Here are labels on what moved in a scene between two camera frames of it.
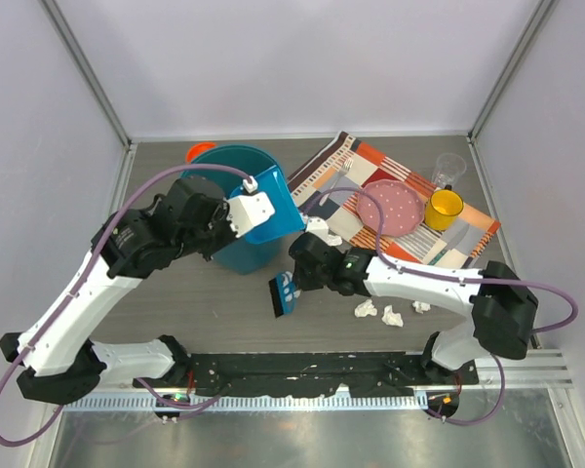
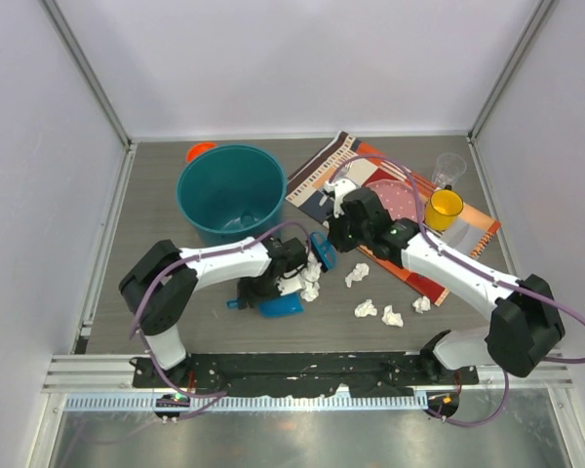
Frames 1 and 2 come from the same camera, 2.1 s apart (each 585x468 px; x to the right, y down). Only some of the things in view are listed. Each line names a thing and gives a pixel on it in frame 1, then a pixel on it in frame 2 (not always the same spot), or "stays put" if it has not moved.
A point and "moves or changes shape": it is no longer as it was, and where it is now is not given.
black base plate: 311,373 stays put
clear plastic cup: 448,169 stays put
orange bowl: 197,149 stays put
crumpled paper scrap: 421,307 stays put
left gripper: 219,226 -> 255,292
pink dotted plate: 403,208 stays put
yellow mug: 443,209 stays put
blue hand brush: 282,291 moves or changes shape
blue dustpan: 286,218 -> 282,305
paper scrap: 366,309 stays put
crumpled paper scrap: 392,318 stays put
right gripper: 301,275 -> 344,228
